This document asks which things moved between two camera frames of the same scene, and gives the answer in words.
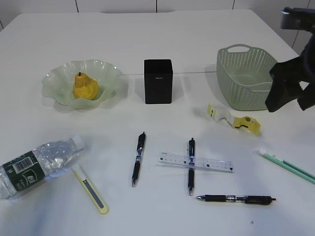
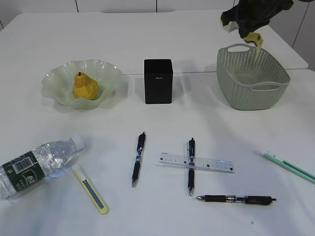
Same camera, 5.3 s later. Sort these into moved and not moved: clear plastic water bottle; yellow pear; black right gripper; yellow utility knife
Moved: black right gripper
Not moved: clear plastic water bottle; yellow pear; yellow utility knife
